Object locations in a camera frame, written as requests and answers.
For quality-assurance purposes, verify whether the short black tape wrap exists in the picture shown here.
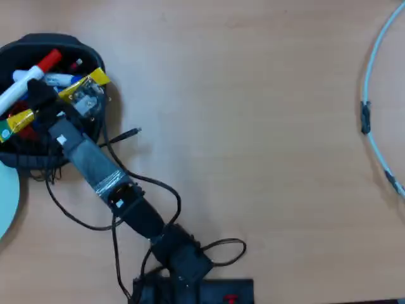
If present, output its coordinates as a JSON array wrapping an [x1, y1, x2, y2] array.
[[384, 169, 401, 191]]

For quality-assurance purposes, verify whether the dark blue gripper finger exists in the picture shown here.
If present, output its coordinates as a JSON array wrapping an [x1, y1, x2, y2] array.
[[27, 78, 58, 111]]

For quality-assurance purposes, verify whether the bare camera circuit board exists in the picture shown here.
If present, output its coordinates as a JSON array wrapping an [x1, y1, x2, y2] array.
[[68, 79, 105, 120]]

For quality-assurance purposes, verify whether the black bowl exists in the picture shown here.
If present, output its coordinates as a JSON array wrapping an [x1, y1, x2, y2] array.
[[0, 33, 107, 168]]

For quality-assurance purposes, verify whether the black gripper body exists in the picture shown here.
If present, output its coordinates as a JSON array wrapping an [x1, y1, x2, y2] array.
[[37, 101, 85, 153]]

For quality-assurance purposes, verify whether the looped black cable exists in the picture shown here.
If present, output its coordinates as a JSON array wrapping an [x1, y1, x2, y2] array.
[[201, 237, 247, 267]]

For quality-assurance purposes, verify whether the thick black cable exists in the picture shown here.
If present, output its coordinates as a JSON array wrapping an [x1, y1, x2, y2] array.
[[101, 91, 183, 298]]

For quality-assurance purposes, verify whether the thin black cable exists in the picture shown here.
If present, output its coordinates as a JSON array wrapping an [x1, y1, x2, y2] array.
[[45, 164, 134, 301]]

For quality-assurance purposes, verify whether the white curved tube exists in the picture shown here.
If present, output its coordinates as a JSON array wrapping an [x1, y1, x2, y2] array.
[[362, 1, 405, 199]]

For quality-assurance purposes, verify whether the long black tape wrap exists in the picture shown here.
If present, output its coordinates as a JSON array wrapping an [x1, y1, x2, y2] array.
[[359, 100, 371, 134]]

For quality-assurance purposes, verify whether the white marker with blue print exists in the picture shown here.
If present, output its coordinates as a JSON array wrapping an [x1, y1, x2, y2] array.
[[12, 69, 84, 88]]

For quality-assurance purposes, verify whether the yellow instant coffee stick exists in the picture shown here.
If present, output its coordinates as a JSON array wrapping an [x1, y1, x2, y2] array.
[[0, 67, 111, 144]]

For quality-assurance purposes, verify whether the white round plate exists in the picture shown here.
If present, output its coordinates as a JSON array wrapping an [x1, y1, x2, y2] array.
[[0, 161, 22, 241]]

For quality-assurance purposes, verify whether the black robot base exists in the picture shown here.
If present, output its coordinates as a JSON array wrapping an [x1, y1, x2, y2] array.
[[132, 275, 256, 304]]

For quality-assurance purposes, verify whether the black cable with plug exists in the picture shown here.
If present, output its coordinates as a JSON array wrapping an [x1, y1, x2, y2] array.
[[97, 127, 142, 148]]

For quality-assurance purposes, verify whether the white marker with red cap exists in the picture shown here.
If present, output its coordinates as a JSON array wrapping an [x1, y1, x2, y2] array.
[[0, 48, 63, 117]]

